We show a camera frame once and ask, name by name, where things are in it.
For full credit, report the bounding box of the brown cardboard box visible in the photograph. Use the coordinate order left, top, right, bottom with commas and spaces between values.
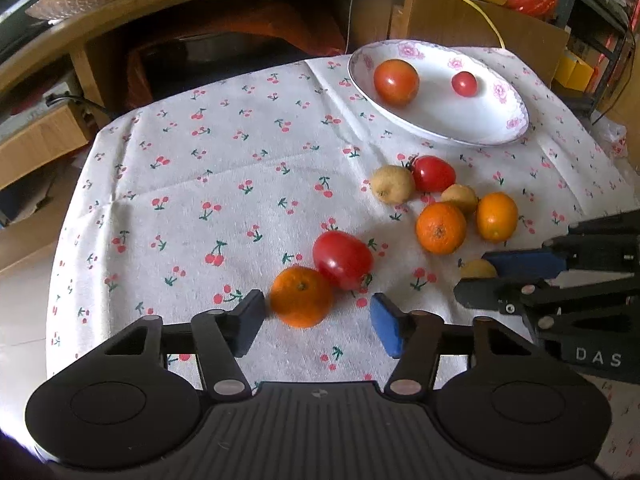
388, 0, 568, 84

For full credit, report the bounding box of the cherry print tablecloth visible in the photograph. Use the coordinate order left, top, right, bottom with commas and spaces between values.
45, 45, 640, 480

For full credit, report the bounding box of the wooden tv cabinet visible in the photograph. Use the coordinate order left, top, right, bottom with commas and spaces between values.
0, 0, 417, 271

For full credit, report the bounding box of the yellow cable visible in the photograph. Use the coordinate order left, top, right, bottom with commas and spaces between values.
416, 0, 507, 50

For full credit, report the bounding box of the small cherry tomato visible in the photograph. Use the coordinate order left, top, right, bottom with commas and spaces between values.
451, 70, 478, 98

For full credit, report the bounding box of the yellow-brown pear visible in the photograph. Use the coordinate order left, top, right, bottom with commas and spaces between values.
440, 183, 478, 216
370, 165, 416, 205

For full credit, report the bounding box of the red plastic bag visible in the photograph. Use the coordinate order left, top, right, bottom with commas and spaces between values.
504, 0, 559, 21

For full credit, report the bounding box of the yellow box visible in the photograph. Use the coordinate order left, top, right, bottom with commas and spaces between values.
554, 50, 594, 91

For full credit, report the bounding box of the red tomato with stem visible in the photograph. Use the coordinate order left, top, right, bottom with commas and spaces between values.
409, 155, 457, 193

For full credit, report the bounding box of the large red tomato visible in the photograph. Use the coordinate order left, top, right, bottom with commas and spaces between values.
312, 231, 373, 290

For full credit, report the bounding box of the small yellow fruit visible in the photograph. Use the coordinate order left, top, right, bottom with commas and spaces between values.
459, 259, 498, 278

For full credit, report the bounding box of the white floral plate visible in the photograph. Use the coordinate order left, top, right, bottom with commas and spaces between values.
347, 39, 529, 148

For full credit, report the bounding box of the orange-red tomato on plate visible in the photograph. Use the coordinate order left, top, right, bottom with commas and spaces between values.
373, 58, 420, 107

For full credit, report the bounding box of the orange mandarin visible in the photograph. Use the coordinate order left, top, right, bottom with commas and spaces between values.
416, 203, 468, 255
476, 192, 518, 243
268, 266, 334, 328

